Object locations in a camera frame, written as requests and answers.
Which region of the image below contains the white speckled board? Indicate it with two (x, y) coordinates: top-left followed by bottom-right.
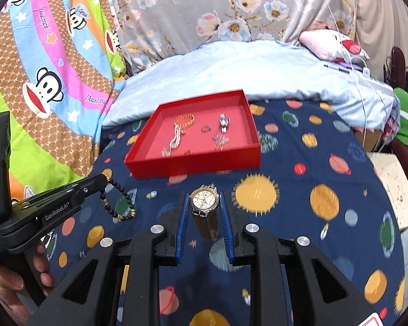
(365, 151), (408, 231)

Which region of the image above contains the white cable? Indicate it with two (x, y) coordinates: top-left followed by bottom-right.
(313, 0), (371, 150)

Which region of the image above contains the gold wristwatch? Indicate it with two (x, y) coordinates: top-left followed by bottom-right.
(189, 184), (220, 240)

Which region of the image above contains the person's left hand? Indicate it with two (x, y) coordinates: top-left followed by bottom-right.
(0, 242), (54, 317)

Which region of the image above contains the gold link bracelet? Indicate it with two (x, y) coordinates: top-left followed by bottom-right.
(174, 113), (195, 128)

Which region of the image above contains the silver filigree earring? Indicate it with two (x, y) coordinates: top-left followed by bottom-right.
(212, 135), (230, 152)

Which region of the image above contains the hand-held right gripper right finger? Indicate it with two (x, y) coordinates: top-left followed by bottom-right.
(218, 190), (378, 326)

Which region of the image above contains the grey floral cloth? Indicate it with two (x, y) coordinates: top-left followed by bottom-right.
(102, 0), (357, 75)

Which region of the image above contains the dark bead bracelet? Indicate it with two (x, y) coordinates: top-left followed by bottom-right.
(100, 175), (137, 221)

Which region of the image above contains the brown cardboard box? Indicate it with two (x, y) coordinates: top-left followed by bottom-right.
(360, 129), (395, 153)

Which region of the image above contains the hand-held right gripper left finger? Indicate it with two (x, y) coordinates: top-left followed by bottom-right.
(27, 192), (191, 326)

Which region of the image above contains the purple book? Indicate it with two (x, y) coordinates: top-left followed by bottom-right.
(324, 59), (364, 73)

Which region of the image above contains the dark metal chair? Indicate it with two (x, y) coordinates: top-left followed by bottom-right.
(382, 46), (408, 89)

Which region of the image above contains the green bag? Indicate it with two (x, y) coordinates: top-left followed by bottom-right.
(392, 87), (408, 146)

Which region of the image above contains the beige curtain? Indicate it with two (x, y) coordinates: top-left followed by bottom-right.
(352, 0), (408, 82)

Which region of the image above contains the navy space print blanket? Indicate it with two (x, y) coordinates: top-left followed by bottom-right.
(37, 98), (408, 326)

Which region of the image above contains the colourful monkey print blanket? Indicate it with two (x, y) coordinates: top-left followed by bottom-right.
(0, 0), (128, 208)

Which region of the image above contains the red cardboard box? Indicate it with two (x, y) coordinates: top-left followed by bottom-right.
(124, 89), (262, 179)

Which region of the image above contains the light blue blanket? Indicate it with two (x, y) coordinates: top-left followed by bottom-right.
(102, 39), (395, 130)

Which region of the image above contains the pink plush pillow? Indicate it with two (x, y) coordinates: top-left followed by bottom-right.
(298, 29), (371, 62)

